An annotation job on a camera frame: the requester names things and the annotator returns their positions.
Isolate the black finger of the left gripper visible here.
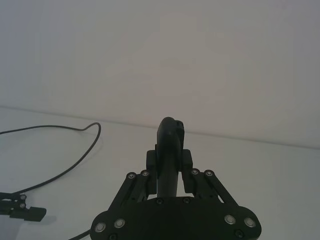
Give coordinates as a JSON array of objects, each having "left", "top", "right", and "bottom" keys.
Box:
[{"left": 0, "top": 191, "right": 48, "bottom": 223}]

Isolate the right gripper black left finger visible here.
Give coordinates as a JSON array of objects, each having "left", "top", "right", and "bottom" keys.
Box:
[{"left": 91, "top": 143, "right": 160, "bottom": 237}]

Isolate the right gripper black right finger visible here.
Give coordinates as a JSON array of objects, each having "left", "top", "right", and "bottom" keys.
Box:
[{"left": 179, "top": 148, "right": 262, "bottom": 233}]

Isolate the black power plug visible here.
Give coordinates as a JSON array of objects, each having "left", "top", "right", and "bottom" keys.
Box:
[{"left": 156, "top": 116, "right": 186, "bottom": 199}]

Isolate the black power cable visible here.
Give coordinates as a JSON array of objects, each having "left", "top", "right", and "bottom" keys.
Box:
[{"left": 0, "top": 123, "right": 102, "bottom": 240}]

